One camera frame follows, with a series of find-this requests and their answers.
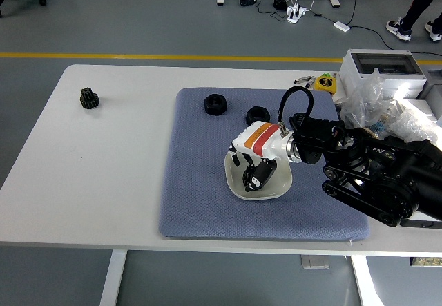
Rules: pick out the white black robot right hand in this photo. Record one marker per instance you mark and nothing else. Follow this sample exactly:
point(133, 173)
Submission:
point(262, 140)

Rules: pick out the small black gear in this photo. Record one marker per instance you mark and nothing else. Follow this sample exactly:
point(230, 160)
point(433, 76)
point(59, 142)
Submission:
point(248, 174)

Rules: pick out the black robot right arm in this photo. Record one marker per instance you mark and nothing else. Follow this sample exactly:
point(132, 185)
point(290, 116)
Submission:
point(380, 174)

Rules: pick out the medium black hex nut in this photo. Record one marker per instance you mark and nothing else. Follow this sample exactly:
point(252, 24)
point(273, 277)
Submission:
point(257, 114)

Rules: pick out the small black hex nut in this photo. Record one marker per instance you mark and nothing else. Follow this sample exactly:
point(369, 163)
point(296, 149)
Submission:
point(299, 115)

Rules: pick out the large black hex nut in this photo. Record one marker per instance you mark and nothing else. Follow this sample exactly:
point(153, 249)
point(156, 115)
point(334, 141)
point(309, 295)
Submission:
point(214, 105)

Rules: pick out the grey under-table control box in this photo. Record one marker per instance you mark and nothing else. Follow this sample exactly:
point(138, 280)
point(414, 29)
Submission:
point(314, 261)

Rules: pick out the flat white box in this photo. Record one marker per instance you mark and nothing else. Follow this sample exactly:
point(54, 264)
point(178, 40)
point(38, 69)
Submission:
point(423, 105)

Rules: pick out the white square dish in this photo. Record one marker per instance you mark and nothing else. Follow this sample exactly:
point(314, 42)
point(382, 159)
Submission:
point(274, 186)

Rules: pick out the silver black marker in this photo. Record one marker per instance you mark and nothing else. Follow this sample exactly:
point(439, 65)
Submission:
point(303, 79)

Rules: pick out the short black marker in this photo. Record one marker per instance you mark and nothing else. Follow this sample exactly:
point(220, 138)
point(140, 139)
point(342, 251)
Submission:
point(309, 84)

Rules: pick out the blue-grey textured mat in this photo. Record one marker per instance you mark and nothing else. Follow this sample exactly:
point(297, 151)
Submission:
point(207, 199)

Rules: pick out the yellow black tape measure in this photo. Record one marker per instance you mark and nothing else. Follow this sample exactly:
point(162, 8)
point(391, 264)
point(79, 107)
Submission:
point(324, 83)

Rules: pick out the clear plastic bag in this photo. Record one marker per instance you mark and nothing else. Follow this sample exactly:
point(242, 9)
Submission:
point(362, 102)

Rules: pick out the white power strip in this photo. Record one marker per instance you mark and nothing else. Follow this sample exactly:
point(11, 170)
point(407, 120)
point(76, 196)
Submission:
point(295, 13)

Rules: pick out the white floor adapter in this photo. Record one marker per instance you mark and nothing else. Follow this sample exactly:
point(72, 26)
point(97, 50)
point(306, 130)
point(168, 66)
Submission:
point(341, 26)

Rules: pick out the black power adapter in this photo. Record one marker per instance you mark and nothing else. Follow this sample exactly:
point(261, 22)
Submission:
point(279, 1)

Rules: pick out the bubble wrap bundle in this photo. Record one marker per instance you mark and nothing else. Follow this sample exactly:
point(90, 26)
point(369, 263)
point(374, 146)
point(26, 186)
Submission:
point(414, 126)

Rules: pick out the white table leg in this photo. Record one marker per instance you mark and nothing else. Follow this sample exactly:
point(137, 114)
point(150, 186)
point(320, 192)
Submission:
point(364, 282)
point(114, 278)

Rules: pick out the black stepped double gear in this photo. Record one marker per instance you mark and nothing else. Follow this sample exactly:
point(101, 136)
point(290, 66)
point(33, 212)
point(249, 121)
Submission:
point(89, 99)

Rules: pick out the person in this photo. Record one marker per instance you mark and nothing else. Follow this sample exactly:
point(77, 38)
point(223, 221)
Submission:
point(419, 5)

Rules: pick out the white electrical enclosure box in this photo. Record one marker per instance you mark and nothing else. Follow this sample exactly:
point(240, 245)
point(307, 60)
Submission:
point(383, 60)

